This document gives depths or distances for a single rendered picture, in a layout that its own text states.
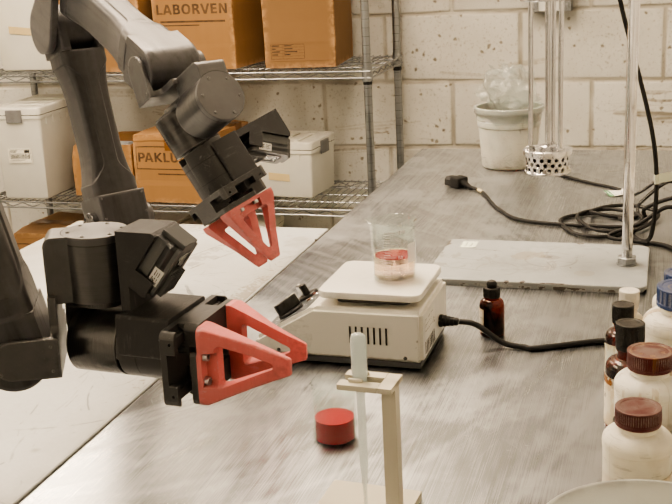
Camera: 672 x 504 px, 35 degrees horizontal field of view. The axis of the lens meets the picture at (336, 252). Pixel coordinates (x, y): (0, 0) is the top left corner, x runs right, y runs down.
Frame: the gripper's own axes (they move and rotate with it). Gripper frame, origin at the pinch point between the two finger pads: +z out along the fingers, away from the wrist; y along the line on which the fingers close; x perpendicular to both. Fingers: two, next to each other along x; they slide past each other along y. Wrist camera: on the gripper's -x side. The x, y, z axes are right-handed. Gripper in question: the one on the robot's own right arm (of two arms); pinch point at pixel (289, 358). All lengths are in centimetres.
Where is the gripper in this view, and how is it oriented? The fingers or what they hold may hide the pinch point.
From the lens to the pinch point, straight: 86.9
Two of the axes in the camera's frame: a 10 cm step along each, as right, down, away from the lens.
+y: 3.3, -2.8, 9.0
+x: 0.3, 9.6, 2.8
